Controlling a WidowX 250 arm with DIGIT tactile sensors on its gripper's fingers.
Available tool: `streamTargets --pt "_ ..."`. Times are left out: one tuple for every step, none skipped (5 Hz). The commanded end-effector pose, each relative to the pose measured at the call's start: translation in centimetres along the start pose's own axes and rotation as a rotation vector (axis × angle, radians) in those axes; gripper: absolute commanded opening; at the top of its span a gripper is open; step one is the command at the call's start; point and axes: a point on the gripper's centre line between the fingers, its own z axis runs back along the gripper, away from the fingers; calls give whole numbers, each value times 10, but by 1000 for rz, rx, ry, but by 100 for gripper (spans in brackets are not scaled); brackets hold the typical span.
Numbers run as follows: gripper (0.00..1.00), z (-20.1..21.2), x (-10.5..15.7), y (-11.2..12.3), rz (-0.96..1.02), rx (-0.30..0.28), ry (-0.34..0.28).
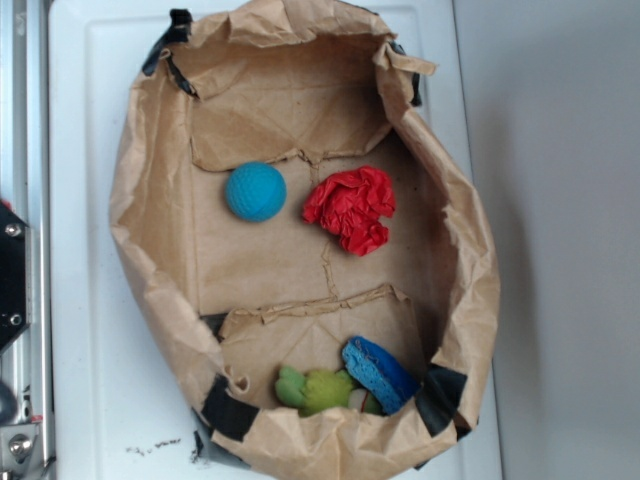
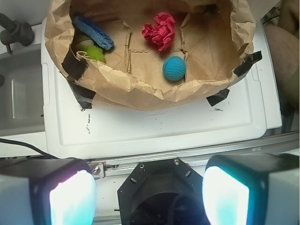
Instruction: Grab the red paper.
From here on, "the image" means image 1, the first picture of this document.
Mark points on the crumpled red paper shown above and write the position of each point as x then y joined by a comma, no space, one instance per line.
350,204

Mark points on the brown paper bag tray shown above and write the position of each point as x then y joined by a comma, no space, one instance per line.
311,88

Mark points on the blue dimpled ball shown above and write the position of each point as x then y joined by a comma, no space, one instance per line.
255,192

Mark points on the green plush toy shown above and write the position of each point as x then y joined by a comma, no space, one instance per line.
320,390

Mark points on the blue sponge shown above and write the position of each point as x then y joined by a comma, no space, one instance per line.
380,373

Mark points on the aluminium frame rail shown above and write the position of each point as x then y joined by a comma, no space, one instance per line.
27,401

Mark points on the black mounting bracket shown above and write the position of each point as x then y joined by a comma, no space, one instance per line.
14,281

